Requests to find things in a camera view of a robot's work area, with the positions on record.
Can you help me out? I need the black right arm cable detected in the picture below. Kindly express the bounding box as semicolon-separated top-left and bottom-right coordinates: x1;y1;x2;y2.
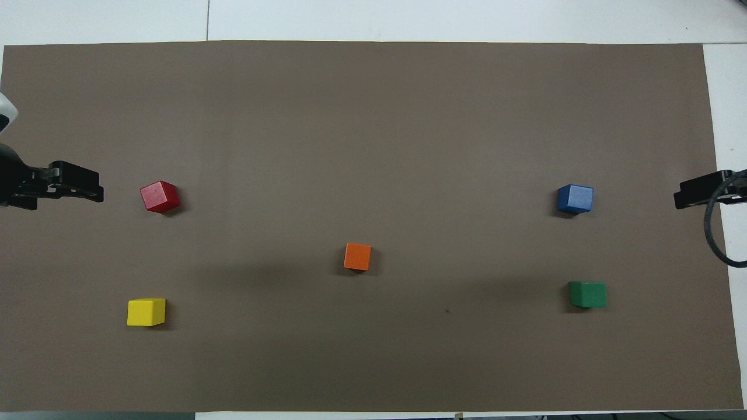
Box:
704;170;747;269

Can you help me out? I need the yellow wooden cube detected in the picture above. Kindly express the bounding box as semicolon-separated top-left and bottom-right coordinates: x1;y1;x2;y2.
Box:
127;298;167;327

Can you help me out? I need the red wooden cube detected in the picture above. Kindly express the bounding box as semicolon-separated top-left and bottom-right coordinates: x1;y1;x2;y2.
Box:
140;180;180;214

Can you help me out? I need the orange wooden cube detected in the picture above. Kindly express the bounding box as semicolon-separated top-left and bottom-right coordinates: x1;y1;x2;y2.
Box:
343;243;372;272

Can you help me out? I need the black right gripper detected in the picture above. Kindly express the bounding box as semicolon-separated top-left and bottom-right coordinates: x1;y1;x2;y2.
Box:
673;169;747;210

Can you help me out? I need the blue wooden cube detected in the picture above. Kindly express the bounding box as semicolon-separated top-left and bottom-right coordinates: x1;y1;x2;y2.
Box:
557;184;594;215

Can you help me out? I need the green wooden cube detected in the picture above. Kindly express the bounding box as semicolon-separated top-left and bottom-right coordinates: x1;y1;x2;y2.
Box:
569;281;608;309

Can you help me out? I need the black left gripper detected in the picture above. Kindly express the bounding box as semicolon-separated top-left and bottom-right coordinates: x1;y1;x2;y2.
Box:
0;145;105;211

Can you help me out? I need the brown table mat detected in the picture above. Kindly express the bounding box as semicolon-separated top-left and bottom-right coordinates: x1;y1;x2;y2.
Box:
0;40;744;414

